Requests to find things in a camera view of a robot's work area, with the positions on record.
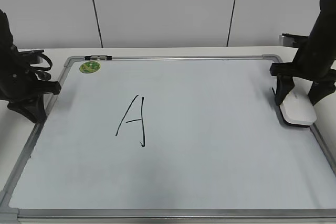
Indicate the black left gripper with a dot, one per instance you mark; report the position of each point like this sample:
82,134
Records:
30,104

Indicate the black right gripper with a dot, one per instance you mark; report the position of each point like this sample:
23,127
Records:
321,87

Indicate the white board eraser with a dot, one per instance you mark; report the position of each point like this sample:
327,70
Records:
297,110

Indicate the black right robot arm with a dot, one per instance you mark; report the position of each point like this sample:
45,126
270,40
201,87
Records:
313,60

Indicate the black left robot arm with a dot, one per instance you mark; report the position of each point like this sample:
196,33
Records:
25,77

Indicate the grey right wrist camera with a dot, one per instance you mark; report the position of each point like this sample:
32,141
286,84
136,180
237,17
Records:
292,40

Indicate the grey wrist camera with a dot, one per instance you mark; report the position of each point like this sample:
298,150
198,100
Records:
292,40
32,57

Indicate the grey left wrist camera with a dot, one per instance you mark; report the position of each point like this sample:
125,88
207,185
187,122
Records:
32,57

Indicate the black and silver frame clip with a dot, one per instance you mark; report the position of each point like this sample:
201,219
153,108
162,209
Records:
98,58

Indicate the white board with grey frame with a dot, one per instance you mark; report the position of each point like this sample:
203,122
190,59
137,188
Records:
170,138

